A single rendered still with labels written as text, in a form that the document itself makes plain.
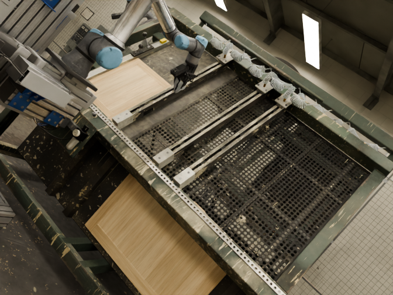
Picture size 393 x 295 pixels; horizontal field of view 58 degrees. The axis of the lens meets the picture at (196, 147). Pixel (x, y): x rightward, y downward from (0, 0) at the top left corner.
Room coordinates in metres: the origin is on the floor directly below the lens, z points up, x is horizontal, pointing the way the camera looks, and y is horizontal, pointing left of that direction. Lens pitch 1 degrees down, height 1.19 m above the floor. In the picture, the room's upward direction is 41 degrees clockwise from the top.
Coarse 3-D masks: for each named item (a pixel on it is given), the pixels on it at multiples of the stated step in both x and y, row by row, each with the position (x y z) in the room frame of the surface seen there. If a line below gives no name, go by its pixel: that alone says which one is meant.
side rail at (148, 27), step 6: (144, 24) 3.04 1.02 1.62; (150, 24) 3.05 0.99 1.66; (156, 24) 3.07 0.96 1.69; (138, 30) 2.97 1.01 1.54; (144, 30) 3.01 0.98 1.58; (150, 30) 3.06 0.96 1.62; (156, 30) 3.12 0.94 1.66; (162, 30) 3.17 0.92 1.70; (132, 36) 2.95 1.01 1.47; (138, 36) 3.00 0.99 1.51; (150, 36) 3.11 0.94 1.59; (126, 42) 2.94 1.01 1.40; (132, 42) 2.99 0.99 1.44
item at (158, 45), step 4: (152, 44) 2.89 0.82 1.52; (156, 44) 2.90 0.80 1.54; (160, 44) 2.90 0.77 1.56; (164, 44) 2.93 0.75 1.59; (168, 44) 2.97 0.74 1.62; (156, 48) 2.88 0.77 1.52; (160, 48) 2.92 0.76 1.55; (148, 52) 2.84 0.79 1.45; (152, 52) 2.88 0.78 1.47; (128, 56) 2.75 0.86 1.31; (132, 56) 2.76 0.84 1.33; (136, 56) 2.77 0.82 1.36; (140, 56) 2.81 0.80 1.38; (144, 56) 2.84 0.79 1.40; (124, 60) 2.72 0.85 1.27; (128, 60) 2.73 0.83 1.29; (120, 64) 2.70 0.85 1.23; (96, 68) 2.62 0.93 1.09; (100, 68) 2.62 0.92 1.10; (104, 68) 2.63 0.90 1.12; (92, 72) 2.59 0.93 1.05; (96, 72) 2.59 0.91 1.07; (100, 72) 2.60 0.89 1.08; (104, 72) 2.63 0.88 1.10; (88, 76) 2.55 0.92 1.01; (92, 76) 2.57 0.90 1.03; (96, 76) 2.60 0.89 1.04
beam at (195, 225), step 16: (80, 112) 2.32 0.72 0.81; (96, 128) 2.25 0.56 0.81; (112, 144) 2.19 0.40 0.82; (128, 160) 2.13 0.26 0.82; (144, 176) 2.07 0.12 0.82; (160, 192) 2.02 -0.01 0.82; (176, 208) 1.97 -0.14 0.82; (192, 224) 1.92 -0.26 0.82; (208, 240) 1.88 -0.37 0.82; (224, 256) 1.83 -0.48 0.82; (240, 272) 1.79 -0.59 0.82; (240, 288) 1.84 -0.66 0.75; (256, 288) 1.76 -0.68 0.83
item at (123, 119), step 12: (228, 48) 2.74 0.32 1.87; (228, 60) 2.78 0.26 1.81; (204, 72) 2.74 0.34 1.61; (216, 72) 2.80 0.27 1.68; (192, 84) 2.65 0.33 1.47; (156, 96) 2.48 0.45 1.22; (168, 96) 2.51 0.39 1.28; (132, 108) 2.37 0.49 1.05; (144, 108) 2.39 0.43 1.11; (156, 108) 2.50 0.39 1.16; (120, 120) 2.29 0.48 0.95; (132, 120) 2.37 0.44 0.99
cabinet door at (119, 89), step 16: (128, 64) 2.73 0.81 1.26; (144, 64) 2.75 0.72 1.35; (96, 80) 2.57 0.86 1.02; (112, 80) 2.60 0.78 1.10; (128, 80) 2.62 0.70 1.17; (144, 80) 2.64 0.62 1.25; (160, 80) 2.66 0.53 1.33; (96, 96) 2.47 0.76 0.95; (112, 96) 2.50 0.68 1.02; (128, 96) 2.52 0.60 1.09; (144, 96) 2.54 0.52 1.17; (112, 112) 2.40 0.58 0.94
